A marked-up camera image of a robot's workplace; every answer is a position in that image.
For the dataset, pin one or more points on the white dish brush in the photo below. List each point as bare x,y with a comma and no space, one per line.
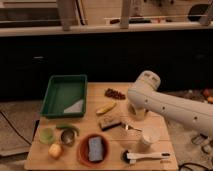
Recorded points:
132,158

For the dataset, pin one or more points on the green pepper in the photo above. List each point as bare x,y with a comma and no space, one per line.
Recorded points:
67,126

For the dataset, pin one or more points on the bunch of dark grapes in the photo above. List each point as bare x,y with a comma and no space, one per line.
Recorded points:
114,94

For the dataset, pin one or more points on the translucent plastic cup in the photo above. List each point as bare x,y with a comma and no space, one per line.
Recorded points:
149,136

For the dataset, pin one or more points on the green plastic cup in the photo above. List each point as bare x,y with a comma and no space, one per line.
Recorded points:
46,136

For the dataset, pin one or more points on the metal fork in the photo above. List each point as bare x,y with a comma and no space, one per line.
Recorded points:
129,127

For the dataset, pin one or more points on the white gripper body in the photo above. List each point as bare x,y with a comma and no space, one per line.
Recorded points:
137,114

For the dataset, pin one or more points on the blue-grey sponge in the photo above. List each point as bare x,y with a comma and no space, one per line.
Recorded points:
95,149

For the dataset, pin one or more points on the metal cup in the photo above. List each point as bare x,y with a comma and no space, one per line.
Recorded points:
68,137

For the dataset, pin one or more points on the orange plate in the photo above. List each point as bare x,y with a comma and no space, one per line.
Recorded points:
83,150

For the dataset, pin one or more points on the yellow banana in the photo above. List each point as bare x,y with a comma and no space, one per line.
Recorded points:
105,108

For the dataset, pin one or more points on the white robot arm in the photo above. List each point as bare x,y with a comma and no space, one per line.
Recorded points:
143,94

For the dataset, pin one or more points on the green plastic tray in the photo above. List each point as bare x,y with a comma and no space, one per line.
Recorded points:
65,97

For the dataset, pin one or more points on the wooden block brush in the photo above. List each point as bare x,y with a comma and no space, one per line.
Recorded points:
109,122

